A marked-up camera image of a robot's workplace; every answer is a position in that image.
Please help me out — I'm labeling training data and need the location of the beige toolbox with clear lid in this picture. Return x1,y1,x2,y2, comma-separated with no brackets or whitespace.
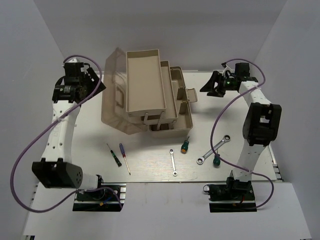
101,47,198,138

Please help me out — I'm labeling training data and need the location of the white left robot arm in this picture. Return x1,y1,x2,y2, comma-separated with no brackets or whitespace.
31,56,106,200

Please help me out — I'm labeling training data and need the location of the small silver ratchet wrench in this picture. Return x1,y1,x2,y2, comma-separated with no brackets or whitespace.
169,149,178,177

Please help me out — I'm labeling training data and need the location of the thin black green screwdriver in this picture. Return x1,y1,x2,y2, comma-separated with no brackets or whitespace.
107,144,122,167

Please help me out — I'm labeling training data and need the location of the stubby green orange screwdriver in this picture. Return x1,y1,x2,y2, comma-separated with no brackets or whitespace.
180,136,190,154

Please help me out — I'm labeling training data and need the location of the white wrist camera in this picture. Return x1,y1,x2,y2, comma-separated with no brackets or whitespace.
221,62,233,77
64,57,81,65

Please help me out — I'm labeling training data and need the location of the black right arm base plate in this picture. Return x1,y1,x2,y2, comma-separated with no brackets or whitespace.
203,177,257,213

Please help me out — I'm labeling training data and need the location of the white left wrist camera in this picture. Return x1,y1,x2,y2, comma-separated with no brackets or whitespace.
64,57,81,65

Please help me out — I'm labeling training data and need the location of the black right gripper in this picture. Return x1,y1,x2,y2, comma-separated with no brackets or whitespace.
199,70,236,98

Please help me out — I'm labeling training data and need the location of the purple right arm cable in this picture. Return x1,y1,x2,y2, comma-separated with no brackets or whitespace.
211,58,275,209

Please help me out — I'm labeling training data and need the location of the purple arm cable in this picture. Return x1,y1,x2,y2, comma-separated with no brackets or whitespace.
12,54,123,213
211,58,275,209

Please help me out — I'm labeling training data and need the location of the large silver ratchet wrench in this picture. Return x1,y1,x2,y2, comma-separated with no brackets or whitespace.
196,134,231,165

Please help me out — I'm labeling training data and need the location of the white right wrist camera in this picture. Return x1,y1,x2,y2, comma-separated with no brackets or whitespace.
221,62,233,77

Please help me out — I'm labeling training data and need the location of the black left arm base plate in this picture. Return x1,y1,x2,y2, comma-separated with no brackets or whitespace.
72,183,127,212

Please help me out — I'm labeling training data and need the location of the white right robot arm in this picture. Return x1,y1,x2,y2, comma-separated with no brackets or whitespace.
200,59,282,183

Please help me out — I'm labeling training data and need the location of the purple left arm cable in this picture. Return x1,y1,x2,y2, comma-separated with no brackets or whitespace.
12,54,123,213

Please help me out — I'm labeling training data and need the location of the blue red handled screwdriver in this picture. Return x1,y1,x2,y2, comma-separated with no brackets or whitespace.
119,143,131,175

